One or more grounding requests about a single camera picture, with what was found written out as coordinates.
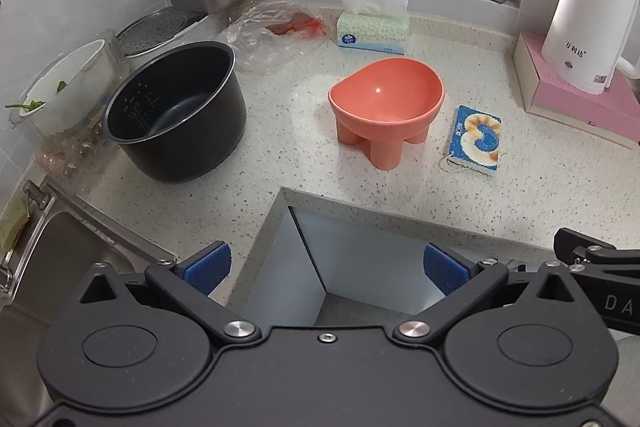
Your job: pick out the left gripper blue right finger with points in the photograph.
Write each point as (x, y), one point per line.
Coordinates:
(467, 287)

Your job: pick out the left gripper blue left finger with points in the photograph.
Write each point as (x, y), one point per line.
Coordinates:
(188, 284)

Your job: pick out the blue patterned sponge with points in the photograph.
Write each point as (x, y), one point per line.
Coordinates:
(474, 141)

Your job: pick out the coral footed bowl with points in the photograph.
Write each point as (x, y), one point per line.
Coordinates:
(387, 104)

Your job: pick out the steel sink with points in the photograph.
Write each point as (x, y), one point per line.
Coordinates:
(64, 236)

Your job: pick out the pink box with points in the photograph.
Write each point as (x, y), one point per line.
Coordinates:
(613, 115)

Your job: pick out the black rice cooker pot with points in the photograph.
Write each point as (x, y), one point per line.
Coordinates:
(180, 115)

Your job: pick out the white electric kettle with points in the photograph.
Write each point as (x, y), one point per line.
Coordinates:
(585, 42)

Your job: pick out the clear plastic bag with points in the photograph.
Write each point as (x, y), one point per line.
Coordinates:
(265, 35)

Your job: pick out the tissue pack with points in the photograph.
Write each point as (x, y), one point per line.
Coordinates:
(374, 25)

